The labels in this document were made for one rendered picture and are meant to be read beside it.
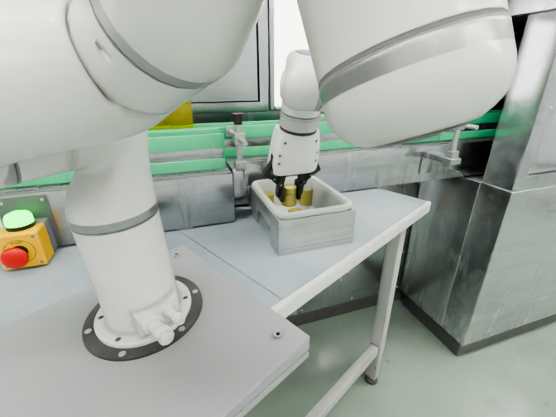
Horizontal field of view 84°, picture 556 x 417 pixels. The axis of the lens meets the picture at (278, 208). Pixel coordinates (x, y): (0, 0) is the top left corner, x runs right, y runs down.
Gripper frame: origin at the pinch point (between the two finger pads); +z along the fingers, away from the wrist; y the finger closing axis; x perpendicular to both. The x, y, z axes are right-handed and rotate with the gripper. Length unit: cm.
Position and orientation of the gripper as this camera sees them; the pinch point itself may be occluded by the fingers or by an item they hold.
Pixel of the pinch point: (289, 190)
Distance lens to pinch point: 70.0
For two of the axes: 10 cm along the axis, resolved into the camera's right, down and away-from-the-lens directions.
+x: 3.5, 6.0, -7.2
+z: -0.9, 7.9, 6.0
